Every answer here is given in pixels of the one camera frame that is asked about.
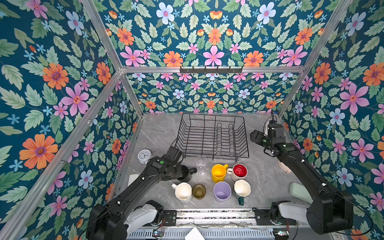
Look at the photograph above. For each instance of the mint green case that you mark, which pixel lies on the mint green case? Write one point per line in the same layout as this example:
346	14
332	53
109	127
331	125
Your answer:
300	192

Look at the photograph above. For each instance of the yellow mug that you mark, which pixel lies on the yellow mug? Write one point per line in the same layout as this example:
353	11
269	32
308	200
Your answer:
219	172

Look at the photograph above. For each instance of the black mug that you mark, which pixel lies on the black mug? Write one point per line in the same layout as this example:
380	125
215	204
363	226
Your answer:
186	174

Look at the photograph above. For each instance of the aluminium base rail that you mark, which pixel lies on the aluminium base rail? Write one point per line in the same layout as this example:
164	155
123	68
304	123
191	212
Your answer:
246	217

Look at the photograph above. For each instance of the white faceted mug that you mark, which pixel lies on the white faceted mug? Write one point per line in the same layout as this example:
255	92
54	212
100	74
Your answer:
183	192

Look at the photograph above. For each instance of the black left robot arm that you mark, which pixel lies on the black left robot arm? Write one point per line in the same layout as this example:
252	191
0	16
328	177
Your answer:
108	222

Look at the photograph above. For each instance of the black wall hook rail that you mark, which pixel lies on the black wall hook rail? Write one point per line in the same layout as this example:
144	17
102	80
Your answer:
210	70

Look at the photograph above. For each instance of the white remote control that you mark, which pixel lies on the white remote control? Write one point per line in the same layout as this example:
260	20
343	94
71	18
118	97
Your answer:
132	178

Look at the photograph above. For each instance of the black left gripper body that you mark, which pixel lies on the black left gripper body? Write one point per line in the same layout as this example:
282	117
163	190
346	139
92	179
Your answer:
176	173

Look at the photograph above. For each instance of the olive green glass cup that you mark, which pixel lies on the olive green glass cup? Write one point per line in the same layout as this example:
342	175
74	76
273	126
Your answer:
199	191

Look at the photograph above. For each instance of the black wire dish rack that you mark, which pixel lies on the black wire dish rack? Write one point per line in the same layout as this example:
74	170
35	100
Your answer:
215	136

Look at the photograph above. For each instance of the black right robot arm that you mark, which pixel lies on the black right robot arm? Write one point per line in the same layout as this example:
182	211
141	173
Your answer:
331	210

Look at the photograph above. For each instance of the white green mug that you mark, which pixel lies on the white green mug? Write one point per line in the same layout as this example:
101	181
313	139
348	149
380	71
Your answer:
242	189

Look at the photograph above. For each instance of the beige round plate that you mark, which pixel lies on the beige round plate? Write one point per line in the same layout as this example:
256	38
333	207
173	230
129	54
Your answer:
284	167

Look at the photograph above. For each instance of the clear glass cup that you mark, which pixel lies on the clear glass cup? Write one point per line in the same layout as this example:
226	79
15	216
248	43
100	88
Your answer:
201	165

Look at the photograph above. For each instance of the white alarm clock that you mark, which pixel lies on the white alarm clock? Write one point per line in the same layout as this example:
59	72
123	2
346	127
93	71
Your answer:
144	156

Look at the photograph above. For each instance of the red white mug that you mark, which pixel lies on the red white mug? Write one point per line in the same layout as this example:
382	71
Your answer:
238	172

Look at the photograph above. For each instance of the lavender cup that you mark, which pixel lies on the lavender cup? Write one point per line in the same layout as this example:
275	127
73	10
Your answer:
222	192

